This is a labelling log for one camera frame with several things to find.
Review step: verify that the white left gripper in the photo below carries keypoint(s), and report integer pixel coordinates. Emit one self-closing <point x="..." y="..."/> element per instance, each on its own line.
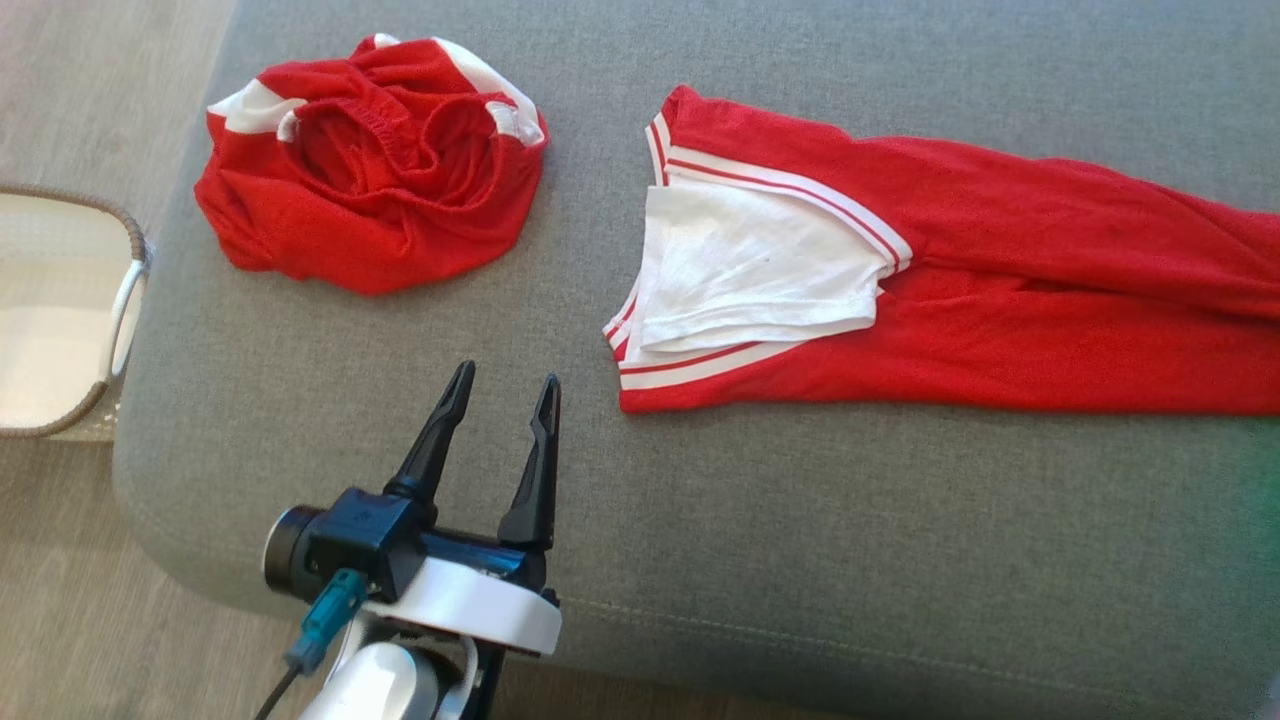
<point x="480" y="605"/>

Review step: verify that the red basketball jersey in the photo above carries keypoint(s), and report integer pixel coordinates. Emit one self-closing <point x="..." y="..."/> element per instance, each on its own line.
<point x="1000" y="330"/>

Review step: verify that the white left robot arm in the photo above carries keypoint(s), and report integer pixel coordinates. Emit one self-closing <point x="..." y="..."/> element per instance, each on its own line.
<point x="380" y="690"/>

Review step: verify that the crumpled red mesh shorts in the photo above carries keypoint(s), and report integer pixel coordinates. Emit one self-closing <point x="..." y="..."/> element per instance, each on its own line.
<point x="380" y="210"/>

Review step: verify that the grey fabric sofa seat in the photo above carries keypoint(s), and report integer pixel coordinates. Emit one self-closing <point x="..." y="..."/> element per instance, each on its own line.
<point x="800" y="550"/>

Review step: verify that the white woven laundry basket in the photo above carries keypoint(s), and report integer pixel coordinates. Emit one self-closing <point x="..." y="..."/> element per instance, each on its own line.
<point x="50" y="300"/>

